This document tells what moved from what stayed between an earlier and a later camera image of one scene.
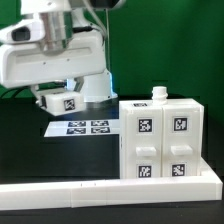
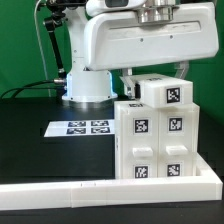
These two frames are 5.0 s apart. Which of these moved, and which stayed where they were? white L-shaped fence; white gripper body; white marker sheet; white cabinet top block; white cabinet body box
Moved: white cabinet top block; white gripper body
Stayed: white marker sheet; white L-shaped fence; white cabinet body box
